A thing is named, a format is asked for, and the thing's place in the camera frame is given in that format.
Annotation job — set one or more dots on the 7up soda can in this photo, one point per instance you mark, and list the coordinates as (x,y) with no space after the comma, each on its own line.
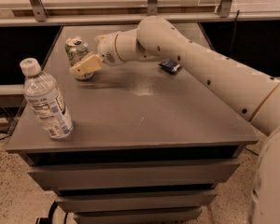
(76,49)

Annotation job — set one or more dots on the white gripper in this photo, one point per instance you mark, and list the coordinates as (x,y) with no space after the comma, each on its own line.
(106,49)

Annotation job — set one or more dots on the grey drawer cabinet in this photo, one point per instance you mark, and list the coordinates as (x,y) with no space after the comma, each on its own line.
(146,146)

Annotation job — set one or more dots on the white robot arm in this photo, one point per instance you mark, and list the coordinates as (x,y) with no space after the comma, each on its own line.
(254,95)

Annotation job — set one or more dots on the clear plastic water bottle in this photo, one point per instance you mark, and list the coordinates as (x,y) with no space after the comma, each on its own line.
(44,97)

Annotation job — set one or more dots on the metal railing frame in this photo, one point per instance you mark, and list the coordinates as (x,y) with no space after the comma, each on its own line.
(90,12)

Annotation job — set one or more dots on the blue snack packet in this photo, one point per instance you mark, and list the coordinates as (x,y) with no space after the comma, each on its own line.
(170,66)

